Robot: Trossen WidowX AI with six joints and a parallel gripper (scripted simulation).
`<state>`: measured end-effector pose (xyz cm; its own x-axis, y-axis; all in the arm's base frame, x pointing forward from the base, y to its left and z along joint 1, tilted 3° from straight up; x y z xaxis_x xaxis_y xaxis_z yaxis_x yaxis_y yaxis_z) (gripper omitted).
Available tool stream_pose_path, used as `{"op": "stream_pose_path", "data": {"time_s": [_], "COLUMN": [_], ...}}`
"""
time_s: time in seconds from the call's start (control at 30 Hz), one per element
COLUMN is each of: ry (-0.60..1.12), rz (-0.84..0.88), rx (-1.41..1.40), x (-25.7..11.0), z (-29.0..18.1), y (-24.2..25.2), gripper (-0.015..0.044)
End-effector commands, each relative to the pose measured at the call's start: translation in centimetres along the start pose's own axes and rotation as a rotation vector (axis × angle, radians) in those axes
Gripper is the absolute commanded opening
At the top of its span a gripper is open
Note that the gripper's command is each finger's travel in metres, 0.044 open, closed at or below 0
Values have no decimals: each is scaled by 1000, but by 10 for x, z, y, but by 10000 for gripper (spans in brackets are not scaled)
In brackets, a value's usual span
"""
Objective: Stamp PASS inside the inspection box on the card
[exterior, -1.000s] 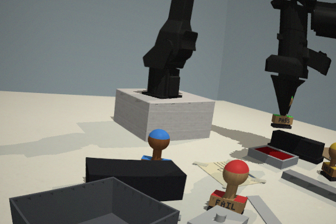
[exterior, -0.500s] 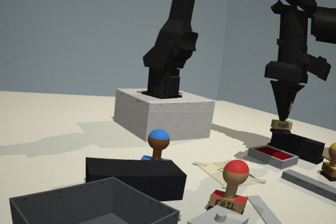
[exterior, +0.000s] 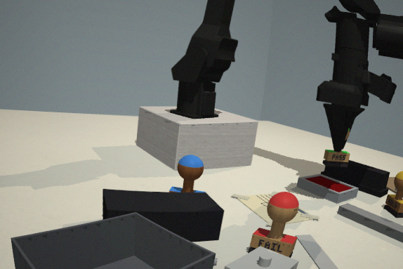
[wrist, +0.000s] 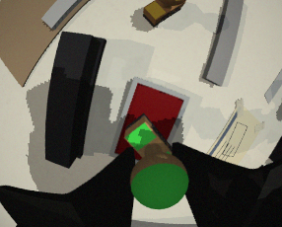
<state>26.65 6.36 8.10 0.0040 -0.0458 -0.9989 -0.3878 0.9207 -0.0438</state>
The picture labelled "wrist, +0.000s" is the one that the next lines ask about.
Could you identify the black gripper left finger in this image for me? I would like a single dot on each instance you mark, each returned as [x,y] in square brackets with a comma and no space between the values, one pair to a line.
[103,201]

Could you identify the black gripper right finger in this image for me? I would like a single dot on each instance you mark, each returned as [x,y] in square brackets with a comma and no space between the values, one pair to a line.
[222,194]

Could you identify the brown flat board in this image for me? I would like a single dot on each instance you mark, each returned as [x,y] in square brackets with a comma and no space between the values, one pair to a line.
[27,28]

